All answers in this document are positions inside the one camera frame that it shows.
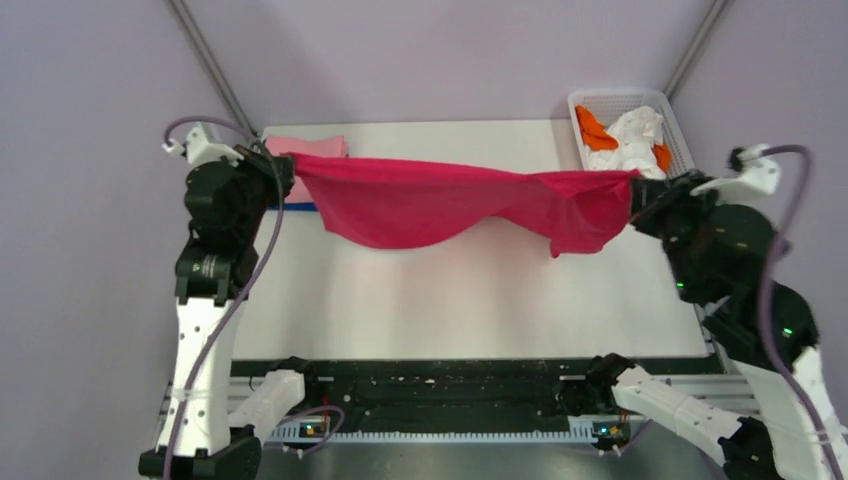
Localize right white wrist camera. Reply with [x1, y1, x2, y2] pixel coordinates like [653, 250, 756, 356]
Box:
[689, 144, 781, 204]

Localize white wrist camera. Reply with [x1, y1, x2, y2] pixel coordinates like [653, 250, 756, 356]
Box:
[162, 122, 244, 168]
[689, 144, 781, 204]

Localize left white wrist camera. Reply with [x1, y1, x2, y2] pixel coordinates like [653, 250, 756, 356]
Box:
[162, 122, 244, 168]

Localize white plastic basket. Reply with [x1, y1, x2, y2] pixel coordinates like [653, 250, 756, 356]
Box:
[567, 87, 695, 176]

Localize orange t shirt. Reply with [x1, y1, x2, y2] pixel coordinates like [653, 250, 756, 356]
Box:
[574, 104, 673, 175]

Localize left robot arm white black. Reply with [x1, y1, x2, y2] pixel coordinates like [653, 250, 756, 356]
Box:
[138, 145, 321, 479]

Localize magenta t shirt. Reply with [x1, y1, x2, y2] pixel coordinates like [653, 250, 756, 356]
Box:
[294, 154, 639, 257]

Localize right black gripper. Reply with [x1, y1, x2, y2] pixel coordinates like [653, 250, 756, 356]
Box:
[624, 167, 730, 301]

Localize white t shirt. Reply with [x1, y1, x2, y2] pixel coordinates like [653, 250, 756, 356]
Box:
[586, 105, 666, 180]

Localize folded pink t shirt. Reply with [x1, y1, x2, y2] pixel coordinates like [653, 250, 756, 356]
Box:
[265, 135, 349, 204]

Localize grey cable duct rail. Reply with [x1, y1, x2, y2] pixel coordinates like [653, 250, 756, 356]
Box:
[264, 423, 598, 445]

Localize folded blue t shirt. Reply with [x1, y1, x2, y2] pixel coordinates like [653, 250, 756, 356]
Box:
[269, 202, 318, 212]

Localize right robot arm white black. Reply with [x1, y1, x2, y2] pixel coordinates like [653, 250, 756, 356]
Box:
[586, 171, 847, 479]

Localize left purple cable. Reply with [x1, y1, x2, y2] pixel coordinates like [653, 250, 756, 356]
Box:
[161, 116, 286, 480]

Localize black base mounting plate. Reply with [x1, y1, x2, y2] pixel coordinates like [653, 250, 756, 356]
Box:
[228, 357, 723, 436]

